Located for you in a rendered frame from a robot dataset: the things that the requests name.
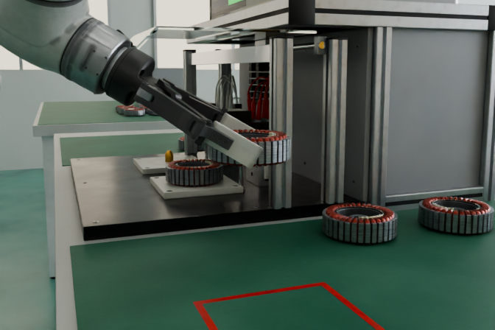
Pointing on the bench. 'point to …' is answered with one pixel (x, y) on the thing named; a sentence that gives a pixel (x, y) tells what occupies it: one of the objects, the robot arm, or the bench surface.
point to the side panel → (432, 116)
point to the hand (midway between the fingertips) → (247, 144)
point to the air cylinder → (256, 176)
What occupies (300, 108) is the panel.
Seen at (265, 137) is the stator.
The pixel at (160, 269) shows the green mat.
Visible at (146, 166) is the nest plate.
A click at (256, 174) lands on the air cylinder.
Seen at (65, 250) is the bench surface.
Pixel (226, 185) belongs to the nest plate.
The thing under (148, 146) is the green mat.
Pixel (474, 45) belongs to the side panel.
